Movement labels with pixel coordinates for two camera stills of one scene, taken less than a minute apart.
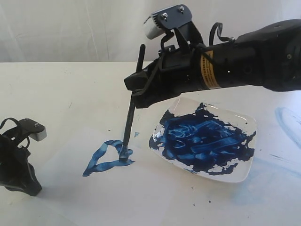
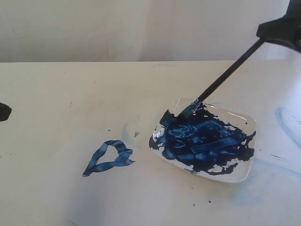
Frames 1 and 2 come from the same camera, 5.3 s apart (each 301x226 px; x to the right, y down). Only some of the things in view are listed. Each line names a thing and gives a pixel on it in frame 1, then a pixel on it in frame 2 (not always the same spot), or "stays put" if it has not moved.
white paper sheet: [83, 183] stays put
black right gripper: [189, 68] → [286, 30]
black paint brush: [125, 154] → [191, 107]
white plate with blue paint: [206, 139] stays put
